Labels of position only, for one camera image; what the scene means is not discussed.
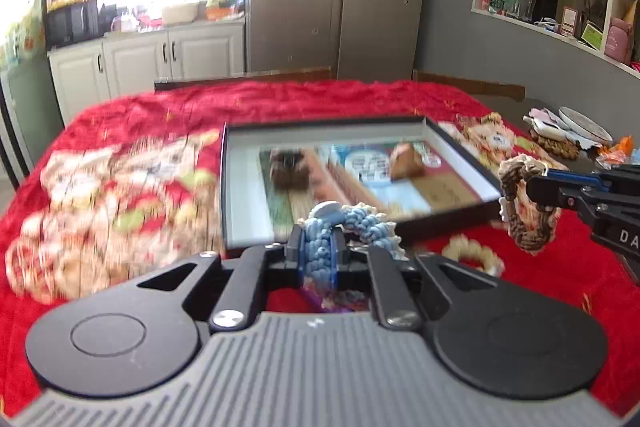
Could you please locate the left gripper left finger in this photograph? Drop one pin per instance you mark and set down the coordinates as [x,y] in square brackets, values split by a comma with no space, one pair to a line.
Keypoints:
[294,253]

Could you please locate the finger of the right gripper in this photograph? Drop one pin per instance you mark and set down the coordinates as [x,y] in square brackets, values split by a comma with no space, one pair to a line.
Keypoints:
[568,177]
[549,193]

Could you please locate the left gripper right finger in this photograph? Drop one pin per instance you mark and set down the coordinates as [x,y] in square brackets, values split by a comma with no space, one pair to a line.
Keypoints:
[341,262]

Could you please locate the brown striped crochet scrunchie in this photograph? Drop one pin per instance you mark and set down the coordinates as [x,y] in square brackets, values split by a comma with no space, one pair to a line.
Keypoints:
[532,226]

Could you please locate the blue crochet scrunchie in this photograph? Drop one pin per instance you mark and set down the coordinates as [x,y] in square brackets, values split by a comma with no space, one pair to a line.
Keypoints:
[317,248]

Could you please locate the brown fuzzy bow hair clip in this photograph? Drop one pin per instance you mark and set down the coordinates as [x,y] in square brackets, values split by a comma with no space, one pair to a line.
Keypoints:
[289,170]

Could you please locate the cream crochet scrunchie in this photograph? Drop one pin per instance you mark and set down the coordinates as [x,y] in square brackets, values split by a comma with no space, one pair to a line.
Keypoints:
[461,248]

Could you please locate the woven brown coaster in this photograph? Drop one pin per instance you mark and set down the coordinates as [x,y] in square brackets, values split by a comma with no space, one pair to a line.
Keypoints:
[564,148]

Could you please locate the white plate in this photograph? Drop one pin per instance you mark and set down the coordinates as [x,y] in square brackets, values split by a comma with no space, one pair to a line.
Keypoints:
[584,126]

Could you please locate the black shallow box tray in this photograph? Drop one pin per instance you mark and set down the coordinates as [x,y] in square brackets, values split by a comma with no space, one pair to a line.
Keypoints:
[349,162]

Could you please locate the wooden chair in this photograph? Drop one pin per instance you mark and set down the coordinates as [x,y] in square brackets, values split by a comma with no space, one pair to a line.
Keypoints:
[473,86]
[299,75]

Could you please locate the brown paper pyramid packet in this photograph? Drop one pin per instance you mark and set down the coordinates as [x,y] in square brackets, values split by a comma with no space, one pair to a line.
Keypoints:
[405,162]

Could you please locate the red teddy bear blanket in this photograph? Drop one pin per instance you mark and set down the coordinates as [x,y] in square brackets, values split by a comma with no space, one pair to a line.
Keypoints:
[134,181]

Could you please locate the white plastic tub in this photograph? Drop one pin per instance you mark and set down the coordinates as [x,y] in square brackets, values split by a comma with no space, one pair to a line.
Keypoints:
[180,14]

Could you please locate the white kitchen cabinet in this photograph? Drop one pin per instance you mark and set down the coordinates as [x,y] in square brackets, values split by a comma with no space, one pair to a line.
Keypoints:
[116,65]

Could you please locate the black microwave oven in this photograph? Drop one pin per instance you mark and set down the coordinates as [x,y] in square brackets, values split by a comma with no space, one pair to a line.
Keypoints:
[73,23]

